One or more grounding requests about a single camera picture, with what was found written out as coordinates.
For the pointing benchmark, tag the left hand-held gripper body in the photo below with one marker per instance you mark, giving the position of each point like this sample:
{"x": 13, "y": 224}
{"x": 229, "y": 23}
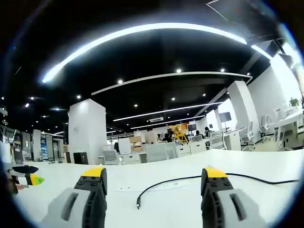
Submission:
{"x": 5, "y": 154}

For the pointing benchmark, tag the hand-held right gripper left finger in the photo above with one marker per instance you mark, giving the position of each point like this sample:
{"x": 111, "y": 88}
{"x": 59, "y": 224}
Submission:
{"x": 71, "y": 204}

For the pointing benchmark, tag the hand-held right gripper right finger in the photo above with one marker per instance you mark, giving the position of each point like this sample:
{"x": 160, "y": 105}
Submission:
{"x": 235, "y": 206}

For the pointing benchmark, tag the white office desk row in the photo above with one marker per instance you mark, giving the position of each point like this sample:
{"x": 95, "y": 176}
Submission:
{"x": 288, "y": 121}

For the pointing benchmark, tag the dark standing poster banner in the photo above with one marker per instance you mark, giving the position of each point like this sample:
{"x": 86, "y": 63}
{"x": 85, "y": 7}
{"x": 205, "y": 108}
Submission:
{"x": 18, "y": 152}

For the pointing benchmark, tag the black low cabinet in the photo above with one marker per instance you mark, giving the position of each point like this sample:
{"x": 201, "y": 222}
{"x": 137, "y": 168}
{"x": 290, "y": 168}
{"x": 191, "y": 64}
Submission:
{"x": 81, "y": 158}

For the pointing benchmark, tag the grey mesh office chair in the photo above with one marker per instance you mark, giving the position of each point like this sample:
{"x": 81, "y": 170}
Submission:
{"x": 110, "y": 156}

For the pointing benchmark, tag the white office chair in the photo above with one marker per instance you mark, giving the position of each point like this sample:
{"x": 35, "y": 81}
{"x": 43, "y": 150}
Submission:
{"x": 247, "y": 134}
{"x": 264, "y": 127}
{"x": 216, "y": 139}

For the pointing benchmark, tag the white drawer cabinet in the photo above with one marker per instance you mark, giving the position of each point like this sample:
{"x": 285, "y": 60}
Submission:
{"x": 198, "y": 147}
{"x": 183, "y": 150}

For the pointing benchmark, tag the white box appliance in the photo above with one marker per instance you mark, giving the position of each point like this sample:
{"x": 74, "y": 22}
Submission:
{"x": 124, "y": 146}

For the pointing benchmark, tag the stacked cardboard boxes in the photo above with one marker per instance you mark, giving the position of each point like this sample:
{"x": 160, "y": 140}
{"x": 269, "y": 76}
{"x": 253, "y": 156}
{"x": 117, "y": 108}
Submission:
{"x": 135, "y": 143}

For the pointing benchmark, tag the black monitor on tall stand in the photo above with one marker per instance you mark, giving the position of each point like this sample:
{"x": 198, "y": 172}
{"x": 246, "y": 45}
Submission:
{"x": 225, "y": 116}

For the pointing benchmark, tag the green potted plant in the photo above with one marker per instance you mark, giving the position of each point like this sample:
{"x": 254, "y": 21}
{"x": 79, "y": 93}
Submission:
{"x": 294, "y": 102}

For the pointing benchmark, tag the long curved ceiling light strip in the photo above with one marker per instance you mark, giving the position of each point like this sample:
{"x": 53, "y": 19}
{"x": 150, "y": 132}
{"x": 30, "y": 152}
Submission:
{"x": 133, "y": 29}

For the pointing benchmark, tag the yellow metal lift frame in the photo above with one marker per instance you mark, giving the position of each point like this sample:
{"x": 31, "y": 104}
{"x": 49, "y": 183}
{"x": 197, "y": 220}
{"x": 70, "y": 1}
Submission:
{"x": 179, "y": 135}

